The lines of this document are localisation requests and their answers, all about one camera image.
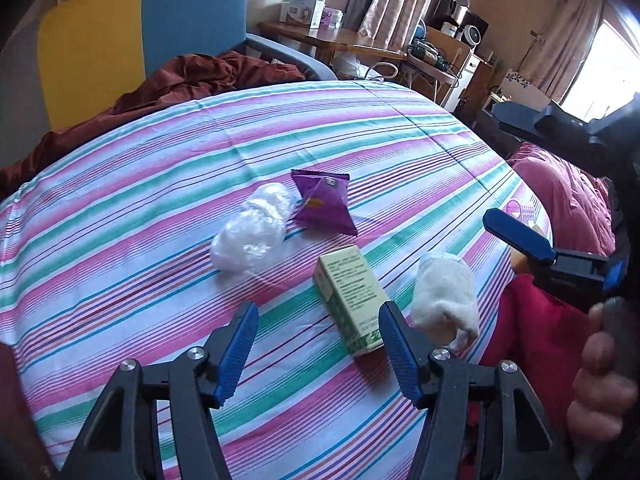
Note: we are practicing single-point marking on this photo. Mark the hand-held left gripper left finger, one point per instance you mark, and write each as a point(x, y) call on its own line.
point(235, 355)

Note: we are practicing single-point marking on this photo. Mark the purple snack packet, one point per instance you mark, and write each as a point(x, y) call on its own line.
point(322, 200)

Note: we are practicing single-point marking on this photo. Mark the white plastic bag bundle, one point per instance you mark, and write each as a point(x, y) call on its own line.
point(250, 232)

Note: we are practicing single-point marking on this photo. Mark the person's right hand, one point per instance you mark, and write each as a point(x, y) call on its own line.
point(605, 375)

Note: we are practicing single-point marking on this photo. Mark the striped bed sheet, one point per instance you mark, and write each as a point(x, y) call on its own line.
point(150, 200)

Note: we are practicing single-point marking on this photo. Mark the black stereo unit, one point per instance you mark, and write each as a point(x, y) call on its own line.
point(462, 17)

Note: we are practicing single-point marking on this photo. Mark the small purple box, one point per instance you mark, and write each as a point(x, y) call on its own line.
point(332, 19)

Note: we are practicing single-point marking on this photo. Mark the wooden desk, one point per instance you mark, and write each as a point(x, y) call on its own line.
point(335, 40)

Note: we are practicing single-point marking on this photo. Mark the green and cream carton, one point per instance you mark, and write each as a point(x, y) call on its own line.
point(352, 300)

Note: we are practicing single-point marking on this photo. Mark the red quilt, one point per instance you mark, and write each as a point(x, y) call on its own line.
point(545, 320)

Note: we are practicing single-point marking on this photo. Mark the white cardboard carton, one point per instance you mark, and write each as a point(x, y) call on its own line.
point(302, 7)

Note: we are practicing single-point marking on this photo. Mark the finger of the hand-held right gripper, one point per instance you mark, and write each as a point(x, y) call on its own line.
point(530, 117)
point(520, 237)

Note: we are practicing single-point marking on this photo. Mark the pink plastic item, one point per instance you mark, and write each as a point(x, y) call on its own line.
point(520, 209)

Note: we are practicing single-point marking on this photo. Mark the leaf print cardboard box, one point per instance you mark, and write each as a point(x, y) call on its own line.
point(522, 85)

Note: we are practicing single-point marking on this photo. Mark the grey bed rail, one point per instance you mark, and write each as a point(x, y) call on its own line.
point(295, 57)

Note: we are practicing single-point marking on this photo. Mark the maroon blanket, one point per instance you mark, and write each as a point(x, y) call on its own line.
point(190, 77)

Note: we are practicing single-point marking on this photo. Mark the cluttered side table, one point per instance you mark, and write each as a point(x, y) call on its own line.
point(440, 65)

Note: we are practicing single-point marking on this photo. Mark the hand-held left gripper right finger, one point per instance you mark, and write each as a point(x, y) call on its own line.
point(400, 355)

